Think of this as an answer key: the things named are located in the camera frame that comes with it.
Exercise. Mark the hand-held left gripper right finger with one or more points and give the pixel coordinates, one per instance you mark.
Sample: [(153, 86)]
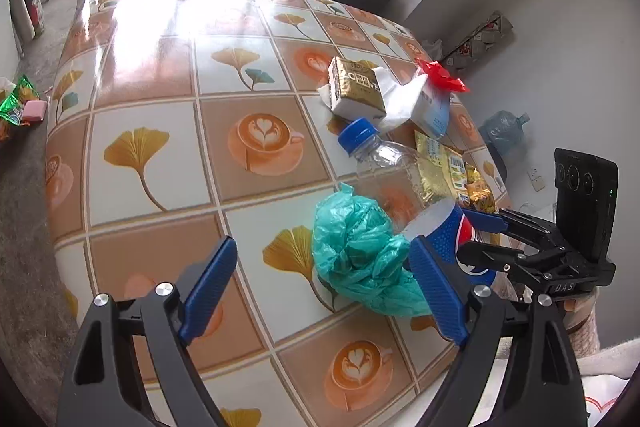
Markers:
[(440, 297)]

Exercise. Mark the clear water jug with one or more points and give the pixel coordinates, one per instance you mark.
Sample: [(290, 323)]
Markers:
[(502, 132)]

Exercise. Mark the wall socket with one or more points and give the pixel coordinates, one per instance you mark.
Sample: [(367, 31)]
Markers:
[(536, 179)]

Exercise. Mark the white paper tissue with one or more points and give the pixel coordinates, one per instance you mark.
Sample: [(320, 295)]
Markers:
[(397, 102)]

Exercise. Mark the clear plastic bottle blue label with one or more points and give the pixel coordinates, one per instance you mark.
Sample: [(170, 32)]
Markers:
[(385, 162)]

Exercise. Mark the patterned folded mat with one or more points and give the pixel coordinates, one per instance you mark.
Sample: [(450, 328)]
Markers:
[(480, 39)]

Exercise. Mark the green plastic bag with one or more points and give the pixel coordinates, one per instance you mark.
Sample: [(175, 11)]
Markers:
[(355, 247)]

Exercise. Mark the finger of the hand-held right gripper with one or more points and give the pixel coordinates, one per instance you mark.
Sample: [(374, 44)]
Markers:
[(482, 219), (492, 256)]

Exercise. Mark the white plastic bag red print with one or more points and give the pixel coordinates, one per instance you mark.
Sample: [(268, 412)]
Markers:
[(432, 49)]

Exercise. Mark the pink packet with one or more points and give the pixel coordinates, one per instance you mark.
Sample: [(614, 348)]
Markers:
[(35, 111)]

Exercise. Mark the gold cardboard box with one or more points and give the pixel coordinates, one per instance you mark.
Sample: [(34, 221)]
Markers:
[(355, 87)]

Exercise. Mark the red plastic wrapper scrap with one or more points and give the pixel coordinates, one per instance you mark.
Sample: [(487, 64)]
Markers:
[(440, 74)]

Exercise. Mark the yellow orange snack packet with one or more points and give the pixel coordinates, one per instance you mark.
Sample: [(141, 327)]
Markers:
[(440, 167)]

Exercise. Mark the blue and white carton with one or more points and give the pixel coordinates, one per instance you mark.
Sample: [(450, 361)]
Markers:
[(432, 112)]

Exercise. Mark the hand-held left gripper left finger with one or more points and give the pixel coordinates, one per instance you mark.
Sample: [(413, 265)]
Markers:
[(207, 292)]

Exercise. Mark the printed tablecloth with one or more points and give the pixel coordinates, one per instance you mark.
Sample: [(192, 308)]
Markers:
[(165, 72)]

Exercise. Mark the yellow corn snack packet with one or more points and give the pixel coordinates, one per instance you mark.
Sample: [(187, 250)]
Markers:
[(480, 194)]

